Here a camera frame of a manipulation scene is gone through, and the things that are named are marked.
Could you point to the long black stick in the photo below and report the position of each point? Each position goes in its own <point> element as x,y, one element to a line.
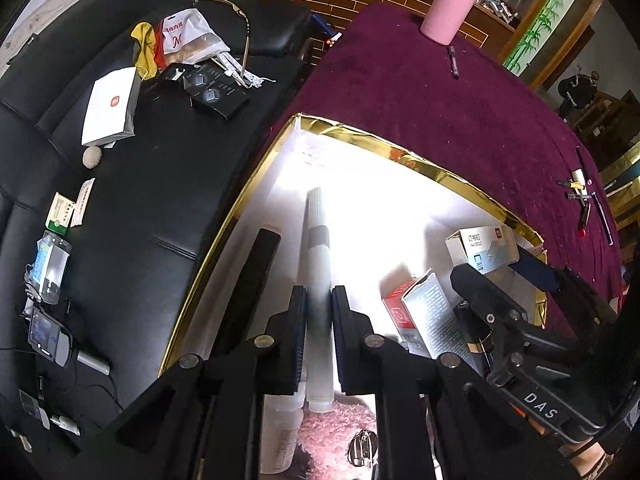
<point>252,280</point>

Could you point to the red silver small box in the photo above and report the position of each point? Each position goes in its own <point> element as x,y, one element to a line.
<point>425,310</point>

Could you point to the white box red logo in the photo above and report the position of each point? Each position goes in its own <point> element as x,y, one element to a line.
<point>110,107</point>

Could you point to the black box cube print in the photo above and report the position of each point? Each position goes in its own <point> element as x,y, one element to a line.
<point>220,102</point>
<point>200,80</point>

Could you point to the grey round stone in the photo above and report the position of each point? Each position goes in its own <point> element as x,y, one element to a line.
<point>92,157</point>

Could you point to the long thin black pen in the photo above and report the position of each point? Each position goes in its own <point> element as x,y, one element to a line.
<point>602,215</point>

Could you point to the yellow black utility knife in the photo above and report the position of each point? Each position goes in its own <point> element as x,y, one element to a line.
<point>572,187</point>

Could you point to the red capped black marker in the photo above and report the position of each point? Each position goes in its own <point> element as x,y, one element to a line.
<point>584,217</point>

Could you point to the black gold lipstick tube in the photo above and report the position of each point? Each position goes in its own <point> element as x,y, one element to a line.
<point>472,332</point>

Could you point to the green white medicine box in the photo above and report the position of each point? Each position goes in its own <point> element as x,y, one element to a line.
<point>59,212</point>

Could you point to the pink fluffy hair clip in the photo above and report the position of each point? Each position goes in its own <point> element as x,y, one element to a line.
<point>330,435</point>

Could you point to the long white bar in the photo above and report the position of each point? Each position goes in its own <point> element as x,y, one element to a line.
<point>318,260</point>

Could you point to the small white adapter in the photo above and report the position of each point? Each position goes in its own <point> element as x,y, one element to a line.
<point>65,423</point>

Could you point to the yellow cloth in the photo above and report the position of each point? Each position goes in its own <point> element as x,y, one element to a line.
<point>145,50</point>

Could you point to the black leather sofa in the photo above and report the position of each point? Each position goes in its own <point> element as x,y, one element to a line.
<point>150,185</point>

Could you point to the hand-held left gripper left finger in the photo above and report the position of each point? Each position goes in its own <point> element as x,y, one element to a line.
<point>298,340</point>

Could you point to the white snack bag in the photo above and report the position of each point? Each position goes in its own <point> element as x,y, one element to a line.
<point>185,35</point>

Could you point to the pink tumbler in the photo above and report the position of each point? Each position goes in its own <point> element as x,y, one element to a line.
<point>446,10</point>

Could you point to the small white tube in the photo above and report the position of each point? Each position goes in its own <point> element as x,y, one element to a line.
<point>579,175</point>

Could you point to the short dark pen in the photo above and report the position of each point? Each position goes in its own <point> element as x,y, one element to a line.
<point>453,61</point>

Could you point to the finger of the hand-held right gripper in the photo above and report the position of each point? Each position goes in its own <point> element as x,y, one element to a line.
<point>542,275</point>
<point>480,290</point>

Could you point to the small black white device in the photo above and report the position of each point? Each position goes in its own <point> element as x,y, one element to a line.
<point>32,405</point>

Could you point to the small white cardboard box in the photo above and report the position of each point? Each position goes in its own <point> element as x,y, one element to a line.
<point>480,247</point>

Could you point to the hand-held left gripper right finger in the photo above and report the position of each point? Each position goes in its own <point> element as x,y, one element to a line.
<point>340,340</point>

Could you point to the gold rimmed white box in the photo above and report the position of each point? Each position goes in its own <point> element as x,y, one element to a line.
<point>380,220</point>

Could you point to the black device with screen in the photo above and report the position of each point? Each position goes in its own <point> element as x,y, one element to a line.
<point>47,335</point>

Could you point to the person's right hand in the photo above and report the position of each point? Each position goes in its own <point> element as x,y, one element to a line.
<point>590,460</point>

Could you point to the white paper strips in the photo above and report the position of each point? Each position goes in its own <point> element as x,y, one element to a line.
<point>240,72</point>

